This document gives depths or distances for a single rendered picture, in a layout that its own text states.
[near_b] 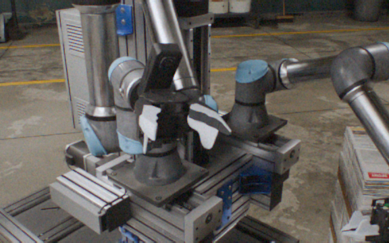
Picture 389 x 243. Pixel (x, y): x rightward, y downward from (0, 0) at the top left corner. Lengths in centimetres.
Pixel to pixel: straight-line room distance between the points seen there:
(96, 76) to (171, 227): 48
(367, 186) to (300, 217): 120
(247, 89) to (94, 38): 67
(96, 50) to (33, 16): 663
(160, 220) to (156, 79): 66
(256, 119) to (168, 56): 94
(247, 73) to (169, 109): 87
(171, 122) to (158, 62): 10
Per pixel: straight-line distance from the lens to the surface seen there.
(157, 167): 119
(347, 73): 119
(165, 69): 65
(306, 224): 245
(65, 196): 138
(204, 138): 64
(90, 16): 102
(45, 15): 762
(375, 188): 134
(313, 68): 144
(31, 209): 228
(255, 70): 148
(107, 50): 104
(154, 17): 97
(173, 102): 64
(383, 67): 129
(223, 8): 718
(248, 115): 153
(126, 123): 83
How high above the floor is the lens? 148
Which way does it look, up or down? 25 degrees down
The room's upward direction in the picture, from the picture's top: straight up
